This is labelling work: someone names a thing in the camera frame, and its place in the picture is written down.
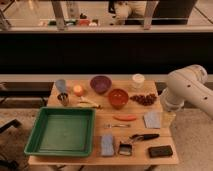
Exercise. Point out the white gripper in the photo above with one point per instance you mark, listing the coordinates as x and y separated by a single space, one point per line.
167 118

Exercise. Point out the red bowl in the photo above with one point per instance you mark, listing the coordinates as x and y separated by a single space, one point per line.
118 98

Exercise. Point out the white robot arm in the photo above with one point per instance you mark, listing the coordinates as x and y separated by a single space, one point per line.
186 84

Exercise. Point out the green plastic tray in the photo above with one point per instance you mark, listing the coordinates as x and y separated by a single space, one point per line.
58 131

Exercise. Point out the black rectangular case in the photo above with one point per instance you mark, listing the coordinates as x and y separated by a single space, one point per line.
160 151

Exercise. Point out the wooden table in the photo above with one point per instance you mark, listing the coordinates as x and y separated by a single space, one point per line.
104 116

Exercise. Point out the white lidded cup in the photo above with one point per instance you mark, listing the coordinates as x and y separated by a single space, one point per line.
137 81

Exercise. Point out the orange carrot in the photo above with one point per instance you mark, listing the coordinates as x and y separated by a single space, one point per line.
125 118

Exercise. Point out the small metal box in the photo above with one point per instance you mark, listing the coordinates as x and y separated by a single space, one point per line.
125 149

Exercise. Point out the silver fork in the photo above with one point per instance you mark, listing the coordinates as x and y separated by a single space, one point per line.
117 125

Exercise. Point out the purple bowl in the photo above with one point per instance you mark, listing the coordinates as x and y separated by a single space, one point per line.
100 84

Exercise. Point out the yellow banana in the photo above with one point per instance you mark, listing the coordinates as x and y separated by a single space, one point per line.
88 104

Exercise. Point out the orange peach fruit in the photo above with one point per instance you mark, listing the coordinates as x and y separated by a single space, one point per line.
78 90

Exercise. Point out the small metal cup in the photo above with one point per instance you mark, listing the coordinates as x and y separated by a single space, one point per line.
63 99

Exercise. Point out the blue plastic cup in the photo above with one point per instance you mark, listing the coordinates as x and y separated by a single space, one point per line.
61 85

